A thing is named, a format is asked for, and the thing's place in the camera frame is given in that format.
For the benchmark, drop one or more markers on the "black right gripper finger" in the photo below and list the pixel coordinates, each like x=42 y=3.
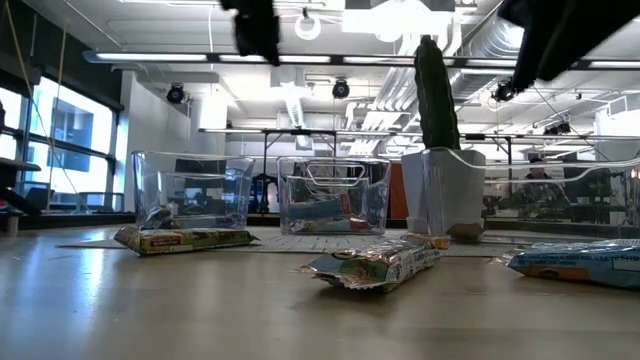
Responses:
x=532 y=65

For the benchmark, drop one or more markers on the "long ceiling light strip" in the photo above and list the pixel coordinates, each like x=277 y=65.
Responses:
x=150 y=57

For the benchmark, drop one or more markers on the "clear plastic bin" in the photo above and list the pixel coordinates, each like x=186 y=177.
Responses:
x=200 y=190
x=332 y=185
x=590 y=210

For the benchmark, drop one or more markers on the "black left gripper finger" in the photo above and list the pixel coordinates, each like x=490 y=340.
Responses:
x=260 y=35

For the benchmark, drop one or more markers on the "blue red granola bar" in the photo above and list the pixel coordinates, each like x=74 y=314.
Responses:
x=315 y=210

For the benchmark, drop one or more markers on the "grey desk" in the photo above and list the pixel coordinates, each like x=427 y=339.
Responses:
x=15 y=165

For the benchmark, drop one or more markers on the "purple granola bar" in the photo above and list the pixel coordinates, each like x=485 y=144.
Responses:
x=159 y=217
x=205 y=222

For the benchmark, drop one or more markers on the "green cactus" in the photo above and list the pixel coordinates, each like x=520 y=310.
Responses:
x=435 y=100

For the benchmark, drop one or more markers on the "person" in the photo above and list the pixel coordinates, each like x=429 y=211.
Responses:
x=537 y=172

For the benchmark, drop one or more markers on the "orange panel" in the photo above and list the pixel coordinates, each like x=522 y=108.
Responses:
x=397 y=195

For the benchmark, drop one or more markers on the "black ceiling-mounted device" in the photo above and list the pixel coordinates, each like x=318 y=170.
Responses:
x=557 y=128
x=502 y=93

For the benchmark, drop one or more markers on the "large dark-framed window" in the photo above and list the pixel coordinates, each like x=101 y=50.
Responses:
x=75 y=150

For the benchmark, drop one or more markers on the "background workbench with equipment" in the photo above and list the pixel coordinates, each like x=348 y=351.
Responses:
x=590 y=190

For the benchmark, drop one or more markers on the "light blue granola bar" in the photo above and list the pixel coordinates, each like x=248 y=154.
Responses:
x=580 y=262

